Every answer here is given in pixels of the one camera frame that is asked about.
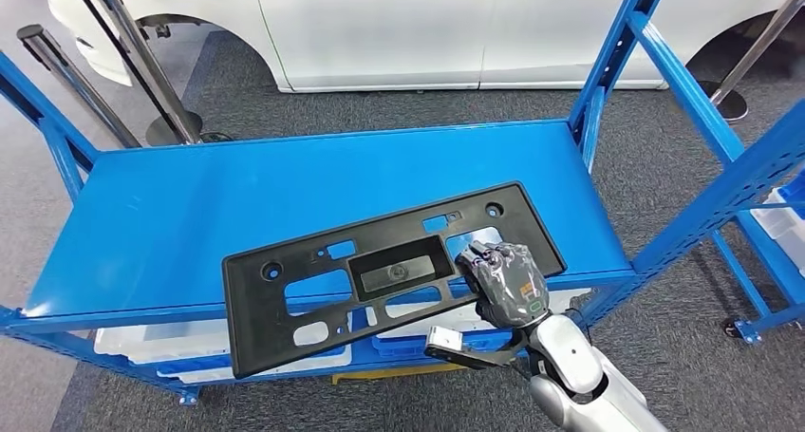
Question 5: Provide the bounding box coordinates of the white car with red stripe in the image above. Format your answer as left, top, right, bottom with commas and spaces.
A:
40, 0, 805, 94

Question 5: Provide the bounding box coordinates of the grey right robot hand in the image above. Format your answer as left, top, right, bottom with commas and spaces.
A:
454, 240, 552, 331

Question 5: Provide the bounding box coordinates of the black plastic plate bracket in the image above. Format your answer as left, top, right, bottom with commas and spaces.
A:
221, 180, 569, 380

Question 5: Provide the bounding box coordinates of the black stanchion post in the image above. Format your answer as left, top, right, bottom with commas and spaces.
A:
59, 0, 204, 148

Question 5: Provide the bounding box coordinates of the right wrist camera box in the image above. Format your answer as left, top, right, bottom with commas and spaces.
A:
423, 325, 526, 371

